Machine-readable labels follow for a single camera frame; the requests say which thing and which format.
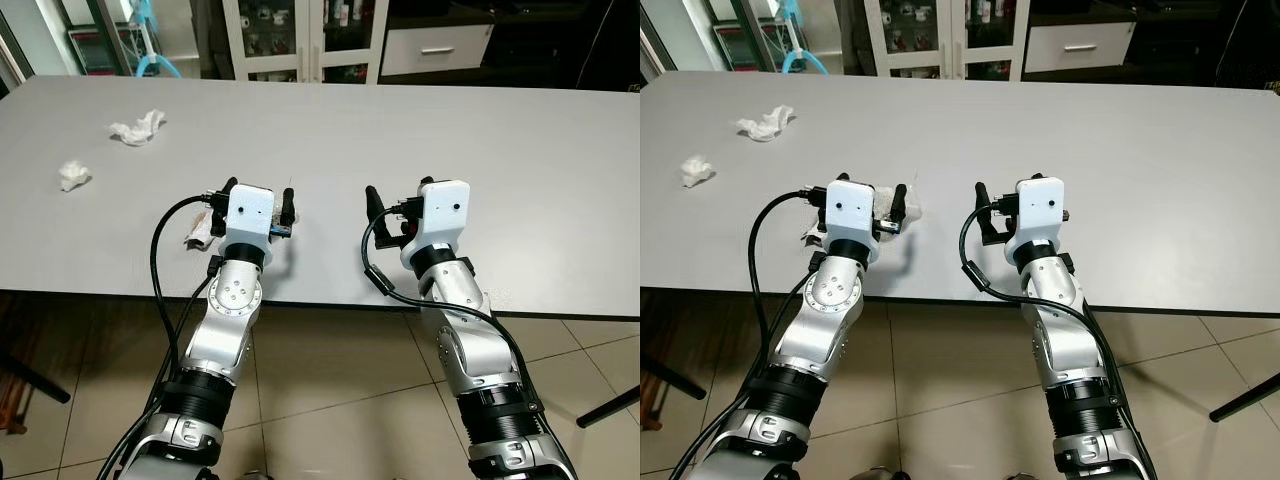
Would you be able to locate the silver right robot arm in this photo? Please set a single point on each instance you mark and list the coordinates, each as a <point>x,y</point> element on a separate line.
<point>1070,340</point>
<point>465,350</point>

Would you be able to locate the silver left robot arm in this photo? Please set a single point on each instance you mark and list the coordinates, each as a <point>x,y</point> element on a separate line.
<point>825,320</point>
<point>225,320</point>

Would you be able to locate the large crumpled white tissue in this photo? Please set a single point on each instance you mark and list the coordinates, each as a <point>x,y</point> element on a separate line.
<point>137,128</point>
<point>765,123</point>

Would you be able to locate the small crumpled white tissue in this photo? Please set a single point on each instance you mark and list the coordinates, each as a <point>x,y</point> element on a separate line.
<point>697,170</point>
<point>73,175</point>

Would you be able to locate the white drawer unit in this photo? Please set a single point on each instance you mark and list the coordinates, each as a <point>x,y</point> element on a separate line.
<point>1080,48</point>
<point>440,50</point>

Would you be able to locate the white glass door cabinet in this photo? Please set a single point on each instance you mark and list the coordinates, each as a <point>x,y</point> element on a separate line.
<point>958,40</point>
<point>315,40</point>

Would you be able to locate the dark metal shelf rack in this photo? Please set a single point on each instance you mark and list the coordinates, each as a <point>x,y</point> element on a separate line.
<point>95,45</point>
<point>745,42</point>

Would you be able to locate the black table leg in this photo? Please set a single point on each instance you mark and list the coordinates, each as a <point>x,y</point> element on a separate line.
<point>675,378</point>
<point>1245,398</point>
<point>608,407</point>
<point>35,380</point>

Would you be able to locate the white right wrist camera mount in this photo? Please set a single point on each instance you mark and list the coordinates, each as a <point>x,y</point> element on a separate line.
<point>440,215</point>
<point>1038,210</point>

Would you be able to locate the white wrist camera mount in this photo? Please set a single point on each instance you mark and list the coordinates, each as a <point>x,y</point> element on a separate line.
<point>850,215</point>
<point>248,215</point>
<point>440,215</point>
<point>1038,210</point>

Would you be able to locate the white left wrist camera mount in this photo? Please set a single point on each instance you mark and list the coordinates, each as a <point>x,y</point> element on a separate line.
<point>850,215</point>
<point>248,215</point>

